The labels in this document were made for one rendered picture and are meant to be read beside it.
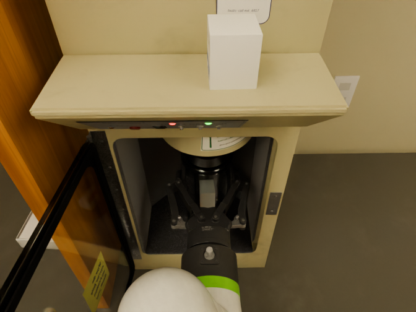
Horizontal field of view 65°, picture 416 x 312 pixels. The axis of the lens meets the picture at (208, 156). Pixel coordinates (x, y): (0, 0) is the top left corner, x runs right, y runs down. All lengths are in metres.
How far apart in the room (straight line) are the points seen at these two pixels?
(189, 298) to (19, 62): 0.34
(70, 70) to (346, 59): 0.76
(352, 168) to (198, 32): 0.83
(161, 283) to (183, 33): 0.28
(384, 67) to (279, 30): 0.67
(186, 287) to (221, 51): 0.24
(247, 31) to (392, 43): 0.73
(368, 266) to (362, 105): 0.47
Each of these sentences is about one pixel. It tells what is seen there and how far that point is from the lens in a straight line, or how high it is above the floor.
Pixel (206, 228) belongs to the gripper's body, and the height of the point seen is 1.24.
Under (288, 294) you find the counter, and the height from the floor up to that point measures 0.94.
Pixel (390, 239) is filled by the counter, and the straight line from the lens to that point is 1.01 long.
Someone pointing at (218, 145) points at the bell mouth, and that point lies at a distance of 0.54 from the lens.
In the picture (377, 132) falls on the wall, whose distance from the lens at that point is 1.22.
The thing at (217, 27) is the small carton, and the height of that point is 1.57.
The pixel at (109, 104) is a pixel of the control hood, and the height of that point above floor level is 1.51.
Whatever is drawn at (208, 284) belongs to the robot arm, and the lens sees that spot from 0.50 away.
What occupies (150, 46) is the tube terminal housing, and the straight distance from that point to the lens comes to 0.43.
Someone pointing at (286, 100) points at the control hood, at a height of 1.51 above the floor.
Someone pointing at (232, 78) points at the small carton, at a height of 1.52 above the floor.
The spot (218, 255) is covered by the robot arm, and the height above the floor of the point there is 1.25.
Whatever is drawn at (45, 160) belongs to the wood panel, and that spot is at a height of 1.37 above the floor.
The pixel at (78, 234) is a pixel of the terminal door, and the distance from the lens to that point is 0.50.
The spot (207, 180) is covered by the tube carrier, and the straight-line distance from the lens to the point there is 0.66.
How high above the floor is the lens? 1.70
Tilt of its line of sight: 45 degrees down
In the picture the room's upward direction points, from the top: straight up
